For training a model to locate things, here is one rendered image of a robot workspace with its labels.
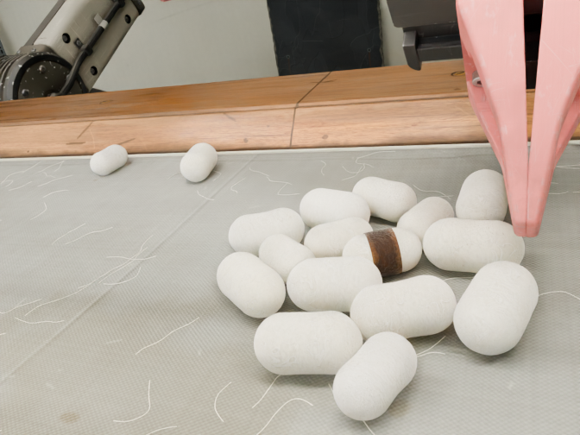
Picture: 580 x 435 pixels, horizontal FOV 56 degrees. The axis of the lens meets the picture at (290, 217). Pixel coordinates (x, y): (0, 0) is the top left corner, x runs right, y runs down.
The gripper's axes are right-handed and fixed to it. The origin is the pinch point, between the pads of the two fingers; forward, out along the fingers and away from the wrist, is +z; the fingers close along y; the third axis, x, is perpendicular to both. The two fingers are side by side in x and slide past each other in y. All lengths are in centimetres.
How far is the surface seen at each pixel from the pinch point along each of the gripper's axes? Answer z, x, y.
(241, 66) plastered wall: -124, 158, -114
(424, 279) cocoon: 2.6, 0.2, -3.2
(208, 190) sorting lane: -4.2, 9.0, -18.2
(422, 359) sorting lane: 5.2, 0.7, -3.1
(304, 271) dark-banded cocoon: 2.6, 0.4, -7.6
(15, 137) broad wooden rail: -10.7, 12.9, -41.9
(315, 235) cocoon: 0.4, 2.8, -8.3
